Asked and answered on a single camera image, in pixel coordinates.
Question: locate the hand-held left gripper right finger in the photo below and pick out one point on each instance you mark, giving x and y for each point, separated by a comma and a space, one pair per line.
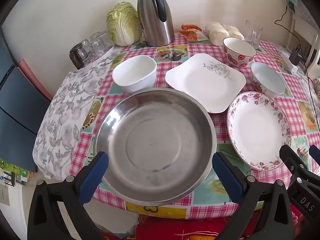
226, 175

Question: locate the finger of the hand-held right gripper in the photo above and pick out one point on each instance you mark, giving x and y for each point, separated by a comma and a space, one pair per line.
291, 156
315, 153

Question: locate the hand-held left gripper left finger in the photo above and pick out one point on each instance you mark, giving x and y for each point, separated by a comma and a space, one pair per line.
95, 172

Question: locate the round plate pink floral rim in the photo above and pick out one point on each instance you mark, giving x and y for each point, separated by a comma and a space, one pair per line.
257, 132

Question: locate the stainless steel basin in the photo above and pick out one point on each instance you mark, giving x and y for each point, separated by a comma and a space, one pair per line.
155, 145

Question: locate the pale blue floral bowl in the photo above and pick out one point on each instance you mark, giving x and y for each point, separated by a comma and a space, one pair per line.
268, 78

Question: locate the white square plate grey floral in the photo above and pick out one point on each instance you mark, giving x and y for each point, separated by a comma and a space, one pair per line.
200, 85

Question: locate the plain white bowl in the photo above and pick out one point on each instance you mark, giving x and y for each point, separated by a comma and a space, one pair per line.
135, 72

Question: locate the white bowl strawberry print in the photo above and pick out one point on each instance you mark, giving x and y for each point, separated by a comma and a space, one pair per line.
237, 47

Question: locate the grey floral cloth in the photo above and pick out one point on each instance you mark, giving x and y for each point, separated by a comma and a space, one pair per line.
62, 120

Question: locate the red printed cloth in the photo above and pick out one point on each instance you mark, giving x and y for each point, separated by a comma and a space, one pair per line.
175, 230

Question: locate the green printed box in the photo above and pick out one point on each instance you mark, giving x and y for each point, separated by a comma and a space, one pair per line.
12, 167

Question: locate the white power strip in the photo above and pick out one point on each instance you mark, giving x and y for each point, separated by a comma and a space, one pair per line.
285, 63

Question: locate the black charger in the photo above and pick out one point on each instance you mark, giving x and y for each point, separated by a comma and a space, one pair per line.
296, 56

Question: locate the dark cabinet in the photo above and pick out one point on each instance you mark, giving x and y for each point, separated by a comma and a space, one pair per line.
17, 105

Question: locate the pink board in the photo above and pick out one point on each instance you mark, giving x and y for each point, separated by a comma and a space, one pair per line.
32, 75

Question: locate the glass teapot dark lid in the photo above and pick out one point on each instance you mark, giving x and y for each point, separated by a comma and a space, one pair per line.
77, 55

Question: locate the clear drinking glass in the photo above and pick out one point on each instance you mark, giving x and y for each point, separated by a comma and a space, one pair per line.
95, 37
104, 38
98, 48

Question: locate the white shelf rack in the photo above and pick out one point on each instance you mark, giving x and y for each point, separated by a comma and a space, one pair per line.
306, 30

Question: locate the clear glass mug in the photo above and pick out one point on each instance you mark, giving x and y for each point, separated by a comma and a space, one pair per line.
253, 30

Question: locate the bag of steamed buns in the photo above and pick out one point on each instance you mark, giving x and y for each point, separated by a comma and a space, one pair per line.
220, 33

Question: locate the orange snack packet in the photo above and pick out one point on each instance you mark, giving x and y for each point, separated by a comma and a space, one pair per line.
193, 35
190, 27

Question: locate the napa cabbage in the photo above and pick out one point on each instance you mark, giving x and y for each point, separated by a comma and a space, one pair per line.
123, 22

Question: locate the teal cloth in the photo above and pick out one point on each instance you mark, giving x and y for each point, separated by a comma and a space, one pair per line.
291, 0

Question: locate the stainless steel thermos jug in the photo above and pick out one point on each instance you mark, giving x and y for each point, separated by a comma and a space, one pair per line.
152, 25

